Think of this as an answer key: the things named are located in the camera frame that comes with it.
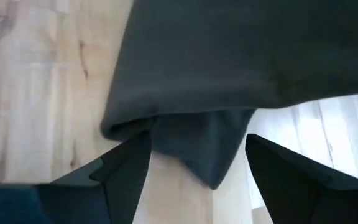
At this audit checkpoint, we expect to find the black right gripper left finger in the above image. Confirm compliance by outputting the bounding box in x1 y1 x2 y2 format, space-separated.
0 131 153 224

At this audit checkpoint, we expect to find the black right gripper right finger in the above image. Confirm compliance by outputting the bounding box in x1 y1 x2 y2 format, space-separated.
245 133 358 224

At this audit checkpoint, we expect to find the dark olive-black garment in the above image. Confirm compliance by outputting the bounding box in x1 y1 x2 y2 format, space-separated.
100 0 358 190

